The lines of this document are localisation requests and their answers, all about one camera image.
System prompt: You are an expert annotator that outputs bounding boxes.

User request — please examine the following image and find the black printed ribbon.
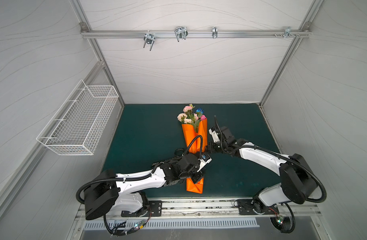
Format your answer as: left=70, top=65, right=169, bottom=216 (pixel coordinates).
left=151, top=146, right=214, bottom=169

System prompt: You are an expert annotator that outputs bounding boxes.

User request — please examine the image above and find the orange wrapping paper sheet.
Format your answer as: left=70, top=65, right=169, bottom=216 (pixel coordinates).
left=181, top=118, right=209, bottom=194

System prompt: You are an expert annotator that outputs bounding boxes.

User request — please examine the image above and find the light pink fake rose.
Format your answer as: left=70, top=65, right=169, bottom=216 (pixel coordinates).
left=183, top=104, right=194, bottom=118

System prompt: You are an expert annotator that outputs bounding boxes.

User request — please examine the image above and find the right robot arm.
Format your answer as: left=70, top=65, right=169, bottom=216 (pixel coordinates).
left=209, top=127, right=327, bottom=215

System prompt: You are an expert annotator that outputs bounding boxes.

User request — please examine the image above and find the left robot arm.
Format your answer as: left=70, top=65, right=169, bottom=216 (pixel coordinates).
left=76, top=153, right=212, bottom=221

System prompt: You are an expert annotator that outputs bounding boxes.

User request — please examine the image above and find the green table mat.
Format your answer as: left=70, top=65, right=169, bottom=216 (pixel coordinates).
left=103, top=104, right=280, bottom=197

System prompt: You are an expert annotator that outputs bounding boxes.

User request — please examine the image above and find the metal hook clamp middle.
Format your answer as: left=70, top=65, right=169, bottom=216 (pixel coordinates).
left=174, top=26, right=188, bottom=42

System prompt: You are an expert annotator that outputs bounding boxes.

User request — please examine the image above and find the metal hook clamp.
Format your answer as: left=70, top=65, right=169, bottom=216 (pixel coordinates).
left=143, top=33, right=155, bottom=51
left=174, top=26, right=188, bottom=42

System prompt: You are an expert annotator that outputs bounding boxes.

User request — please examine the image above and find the metal hook clamp left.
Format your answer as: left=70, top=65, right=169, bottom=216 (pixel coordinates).
left=143, top=33, right=155, bottom=51

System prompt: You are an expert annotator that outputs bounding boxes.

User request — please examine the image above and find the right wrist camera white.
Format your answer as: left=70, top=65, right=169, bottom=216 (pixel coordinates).
left=209, top=127, right=221, bottom=143

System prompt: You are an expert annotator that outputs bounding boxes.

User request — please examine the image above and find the aluminium front rail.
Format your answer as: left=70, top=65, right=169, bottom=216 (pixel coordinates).
left=73, top=197, right=322, bottom=221

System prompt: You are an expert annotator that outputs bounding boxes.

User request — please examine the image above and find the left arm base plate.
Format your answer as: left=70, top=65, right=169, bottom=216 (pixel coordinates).
left=121, top=201, right=162, bottom=218

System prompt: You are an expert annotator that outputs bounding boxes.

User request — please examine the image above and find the white slotted cable duct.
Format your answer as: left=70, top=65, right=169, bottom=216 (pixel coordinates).
left=83, top=218, right=260, bottom=231

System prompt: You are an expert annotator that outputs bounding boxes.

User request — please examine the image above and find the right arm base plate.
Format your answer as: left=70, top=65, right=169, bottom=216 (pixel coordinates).
left=234, top=199, right=279, bottom=216

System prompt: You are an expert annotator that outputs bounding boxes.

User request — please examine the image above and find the left black cable conduit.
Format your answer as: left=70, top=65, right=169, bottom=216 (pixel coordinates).
left=103, top=211, right=152, bottom=237

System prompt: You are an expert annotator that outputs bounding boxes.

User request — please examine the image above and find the black cable conduit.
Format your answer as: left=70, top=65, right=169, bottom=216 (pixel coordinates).
left=270, top=202, right=296, bottom=234
left=103, top=211, right=152, bottom=237

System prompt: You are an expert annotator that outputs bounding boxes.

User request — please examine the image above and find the right black cable conduit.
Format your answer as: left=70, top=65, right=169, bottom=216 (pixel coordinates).
left=270, top=202, right=296, bottom=234

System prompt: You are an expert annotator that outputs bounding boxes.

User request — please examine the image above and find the metal ring clamp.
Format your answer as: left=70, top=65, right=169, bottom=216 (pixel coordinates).
left=212, top=27, right=218, bottom=39

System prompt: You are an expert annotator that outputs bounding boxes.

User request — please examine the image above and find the white wire basket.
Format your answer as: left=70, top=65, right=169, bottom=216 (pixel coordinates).
left=36, top=80, right=119, bottom=156

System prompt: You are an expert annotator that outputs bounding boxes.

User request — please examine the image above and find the metal bracket clamp right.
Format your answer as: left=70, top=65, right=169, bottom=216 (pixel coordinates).
left=274, top=27, right=301, bottom=39

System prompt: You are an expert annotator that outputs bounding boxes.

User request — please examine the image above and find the aluminium crossbar rail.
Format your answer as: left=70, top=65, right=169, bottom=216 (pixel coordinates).
left=81, top=29, right=312, bottom=39

